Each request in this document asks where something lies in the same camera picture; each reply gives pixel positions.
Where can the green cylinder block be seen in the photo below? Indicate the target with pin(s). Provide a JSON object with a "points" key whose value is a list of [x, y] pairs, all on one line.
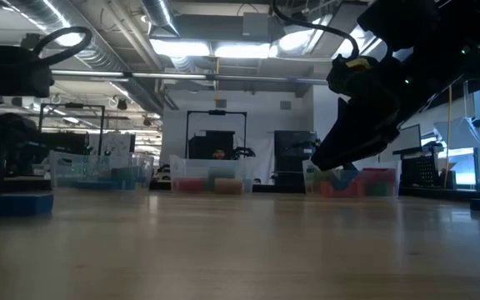
{"points": [[222, 174]]}

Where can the black ceiling spotlight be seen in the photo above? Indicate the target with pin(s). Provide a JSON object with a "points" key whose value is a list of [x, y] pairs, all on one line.
{"points": [[17, 101], [122, 104], [148, 121]]}

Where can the red cylinder block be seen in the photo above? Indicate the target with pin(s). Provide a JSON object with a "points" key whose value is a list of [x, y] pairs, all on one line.
{"points": [[189, 185]]}

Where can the red round-notch block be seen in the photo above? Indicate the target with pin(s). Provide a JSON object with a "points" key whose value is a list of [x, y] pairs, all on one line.
{"points": [[377, 175]]}

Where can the blue arch block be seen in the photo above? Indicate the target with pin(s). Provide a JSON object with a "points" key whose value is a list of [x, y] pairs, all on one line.
{"points": [[346, 177]]}

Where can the black gantry frame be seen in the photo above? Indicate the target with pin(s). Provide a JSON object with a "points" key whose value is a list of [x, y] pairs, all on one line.
{"points": [[41, 121], [186, 133]]}

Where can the grey ceiling box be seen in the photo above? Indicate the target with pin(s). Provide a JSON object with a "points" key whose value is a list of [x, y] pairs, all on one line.
{"points": [[257, 25]]}

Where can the black cabinet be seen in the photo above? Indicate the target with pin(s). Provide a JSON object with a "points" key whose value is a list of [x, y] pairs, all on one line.
{"points": [[294, 154]]}

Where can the person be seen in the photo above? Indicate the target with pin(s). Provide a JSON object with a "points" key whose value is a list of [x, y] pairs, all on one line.
{"points": [[218, 154]]}

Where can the ceiling light panel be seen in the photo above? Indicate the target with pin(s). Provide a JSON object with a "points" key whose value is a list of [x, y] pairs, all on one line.
{"points": [[242, 50], [181, 48]]}

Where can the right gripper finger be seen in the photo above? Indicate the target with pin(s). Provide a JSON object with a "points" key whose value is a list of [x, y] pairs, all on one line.
{"points": [[348, 133], [365, 148]]}

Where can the green arch block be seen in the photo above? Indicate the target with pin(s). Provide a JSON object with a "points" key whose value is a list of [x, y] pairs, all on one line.
{"points": [[379, 190], [124, 178]]}

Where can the clear plastic bin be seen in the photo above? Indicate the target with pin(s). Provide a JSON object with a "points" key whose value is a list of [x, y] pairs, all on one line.
{"points": [[206, 164], [396, 183], [65, 171]]}

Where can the long grey ceiling pipe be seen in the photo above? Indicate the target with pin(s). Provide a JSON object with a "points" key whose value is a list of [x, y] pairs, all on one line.
{"points": [[244, 78]]}

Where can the black background robot arm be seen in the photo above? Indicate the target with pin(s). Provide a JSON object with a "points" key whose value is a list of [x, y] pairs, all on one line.
{"points": [[244, 152]]}

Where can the yellow cylinder block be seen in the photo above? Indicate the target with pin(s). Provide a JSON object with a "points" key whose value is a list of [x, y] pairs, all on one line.
{"points": [[229, 186]]}

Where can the white hanging cloth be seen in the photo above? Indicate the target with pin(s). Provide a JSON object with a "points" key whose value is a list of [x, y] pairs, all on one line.
{"points": [[458, 133]]}

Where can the white board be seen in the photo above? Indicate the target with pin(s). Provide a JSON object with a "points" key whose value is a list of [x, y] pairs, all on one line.
{"points": [[408, 139]]}

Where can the black monitor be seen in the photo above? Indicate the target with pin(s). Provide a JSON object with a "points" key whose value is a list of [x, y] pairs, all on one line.
{"points": [[69, 146]]}

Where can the wall vent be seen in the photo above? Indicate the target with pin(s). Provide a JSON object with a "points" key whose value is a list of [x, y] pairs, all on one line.
{"points": [[221, 103], [285, 105]]}

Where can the lime block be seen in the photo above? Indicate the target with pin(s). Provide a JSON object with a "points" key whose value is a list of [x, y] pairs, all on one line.
{"points": [[316, 177]]}

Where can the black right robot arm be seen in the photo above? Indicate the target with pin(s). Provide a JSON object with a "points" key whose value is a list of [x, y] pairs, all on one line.
{"points": [[452, 41]]}

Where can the shiny round duct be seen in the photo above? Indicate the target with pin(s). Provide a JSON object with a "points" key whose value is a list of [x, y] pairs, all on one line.
{"points": [[161, 16]]}

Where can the white printed sheet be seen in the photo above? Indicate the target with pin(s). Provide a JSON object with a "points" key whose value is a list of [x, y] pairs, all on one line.
{"points": [[115, 146]]}

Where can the black pegboard cart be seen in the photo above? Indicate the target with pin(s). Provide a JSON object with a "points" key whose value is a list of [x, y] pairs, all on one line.
{"points": [[423, 175]]}

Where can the black screen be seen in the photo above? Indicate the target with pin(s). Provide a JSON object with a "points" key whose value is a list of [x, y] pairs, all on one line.
{"points": [[204, 148]]}

